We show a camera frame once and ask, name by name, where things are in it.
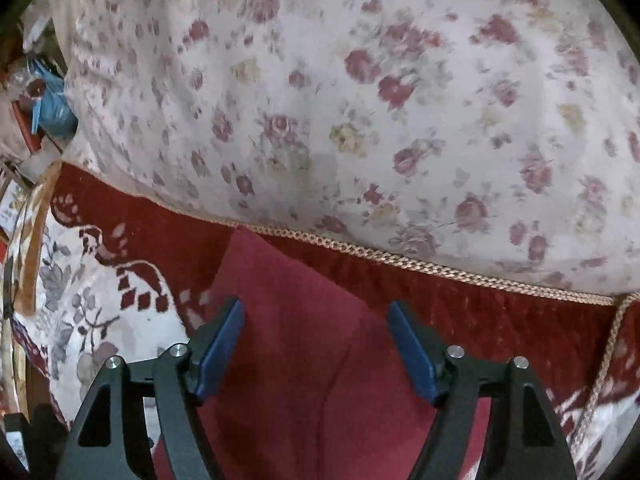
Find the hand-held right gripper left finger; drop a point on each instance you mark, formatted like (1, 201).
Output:
(222, 347)

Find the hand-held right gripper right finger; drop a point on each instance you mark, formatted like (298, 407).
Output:
(412, 350)

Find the red garment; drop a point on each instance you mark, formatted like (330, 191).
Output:
(300, 335)

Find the red and white floral blanket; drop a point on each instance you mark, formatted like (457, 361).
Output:
(150, 220)

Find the floral white pillow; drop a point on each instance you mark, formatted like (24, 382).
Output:
(350, 110)

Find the red box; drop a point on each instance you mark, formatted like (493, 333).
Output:
(31, 130)

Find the blue plastic bag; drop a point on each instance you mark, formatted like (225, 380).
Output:
(52, 105)

